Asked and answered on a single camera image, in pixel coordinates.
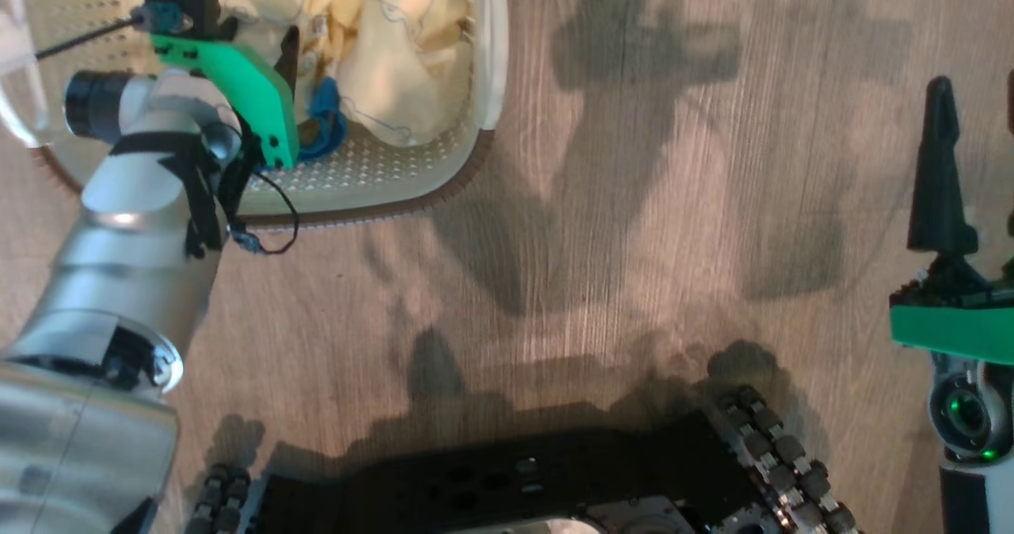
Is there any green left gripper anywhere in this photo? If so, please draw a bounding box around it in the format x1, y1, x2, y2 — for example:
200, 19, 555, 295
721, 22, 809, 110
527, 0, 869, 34
151, 25, 327, 170

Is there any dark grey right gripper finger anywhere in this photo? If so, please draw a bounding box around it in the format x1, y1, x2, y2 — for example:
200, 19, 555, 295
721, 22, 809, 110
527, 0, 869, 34
1006, 69, 1014, 238

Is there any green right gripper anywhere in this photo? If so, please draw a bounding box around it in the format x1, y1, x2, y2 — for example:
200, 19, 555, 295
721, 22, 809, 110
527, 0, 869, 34
889, 76, 1014, 368

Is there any blue garment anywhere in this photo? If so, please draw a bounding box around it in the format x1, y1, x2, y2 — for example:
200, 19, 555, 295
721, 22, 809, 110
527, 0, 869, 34
297, 77, 348, 162

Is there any pale yellow garment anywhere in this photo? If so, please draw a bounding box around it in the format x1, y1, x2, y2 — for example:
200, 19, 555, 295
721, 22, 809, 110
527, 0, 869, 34
139, 0, 476, 148

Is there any cream perforated laundry basket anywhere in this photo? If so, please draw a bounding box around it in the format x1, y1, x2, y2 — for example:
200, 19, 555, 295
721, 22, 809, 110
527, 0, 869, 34
0, 0, 509, 230

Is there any black roller wheel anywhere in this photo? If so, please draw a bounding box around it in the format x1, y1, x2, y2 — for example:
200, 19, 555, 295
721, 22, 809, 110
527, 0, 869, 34
184, 463, 254, 534
717, 387, 864, 534

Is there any thin black looped cable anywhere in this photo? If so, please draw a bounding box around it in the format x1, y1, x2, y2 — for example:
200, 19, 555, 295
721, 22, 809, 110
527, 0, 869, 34
228, 166, 300, 256

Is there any black camera cable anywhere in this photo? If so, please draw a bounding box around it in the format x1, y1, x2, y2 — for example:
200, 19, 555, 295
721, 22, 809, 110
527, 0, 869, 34
32, 7, 191, 61

